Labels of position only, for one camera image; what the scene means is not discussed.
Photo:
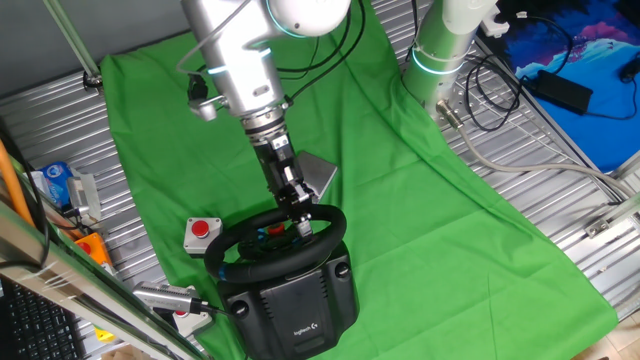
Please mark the aluminium frame beam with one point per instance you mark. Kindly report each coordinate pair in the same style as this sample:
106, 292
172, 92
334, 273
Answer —
50, 270

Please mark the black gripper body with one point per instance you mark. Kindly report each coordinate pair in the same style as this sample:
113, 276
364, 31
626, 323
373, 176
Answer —
277, 165

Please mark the black steering wheel base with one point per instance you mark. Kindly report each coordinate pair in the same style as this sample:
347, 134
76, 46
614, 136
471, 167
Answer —
290, 310

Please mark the silver digital scale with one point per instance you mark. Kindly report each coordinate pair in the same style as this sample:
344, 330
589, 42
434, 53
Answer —
322, 172

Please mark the blue printed desk mat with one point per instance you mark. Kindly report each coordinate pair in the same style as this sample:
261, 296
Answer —
600, 140

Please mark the orange pipe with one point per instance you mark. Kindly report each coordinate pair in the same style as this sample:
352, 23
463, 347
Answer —
12, 185

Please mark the blue white tissue pack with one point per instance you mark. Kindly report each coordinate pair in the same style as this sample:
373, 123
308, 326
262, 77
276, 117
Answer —
57, 180

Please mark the grey box red mushroom button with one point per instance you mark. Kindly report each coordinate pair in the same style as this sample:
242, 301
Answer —
212, 225

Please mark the aluminium profile bar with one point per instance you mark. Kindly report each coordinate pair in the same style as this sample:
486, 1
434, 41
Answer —
615, 217

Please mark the black keyboard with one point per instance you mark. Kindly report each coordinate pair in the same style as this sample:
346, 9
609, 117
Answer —
35, 330

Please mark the thin metal stand rod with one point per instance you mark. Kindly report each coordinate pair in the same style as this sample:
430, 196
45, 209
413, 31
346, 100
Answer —
70, 35

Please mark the black steering wheel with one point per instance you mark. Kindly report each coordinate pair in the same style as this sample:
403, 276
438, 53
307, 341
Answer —
270, 272

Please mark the wrist camera with silver bracket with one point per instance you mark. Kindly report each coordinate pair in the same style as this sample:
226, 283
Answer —
205, 107

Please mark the green cloth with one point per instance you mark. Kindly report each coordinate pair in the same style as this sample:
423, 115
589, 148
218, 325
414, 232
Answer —
425, 225

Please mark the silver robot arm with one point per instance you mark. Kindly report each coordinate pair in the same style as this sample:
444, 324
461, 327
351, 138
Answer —
240, 60

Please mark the orange box red button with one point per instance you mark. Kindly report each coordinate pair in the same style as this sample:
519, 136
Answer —
97, 250

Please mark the black power adapter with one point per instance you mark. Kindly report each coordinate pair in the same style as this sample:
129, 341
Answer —
565, 92

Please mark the silver ribbed camera module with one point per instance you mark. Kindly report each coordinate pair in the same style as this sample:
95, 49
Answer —
85, 192

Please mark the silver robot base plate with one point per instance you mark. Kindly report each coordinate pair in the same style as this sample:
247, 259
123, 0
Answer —
462, 95

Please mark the grey box small red button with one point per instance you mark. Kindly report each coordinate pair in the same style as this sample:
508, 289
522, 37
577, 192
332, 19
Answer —
197, 323

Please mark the silver depth camera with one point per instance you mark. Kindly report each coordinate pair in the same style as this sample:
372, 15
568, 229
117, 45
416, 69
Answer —
165, 297

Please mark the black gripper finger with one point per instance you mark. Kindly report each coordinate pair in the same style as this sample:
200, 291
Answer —
305, 227
309, 195

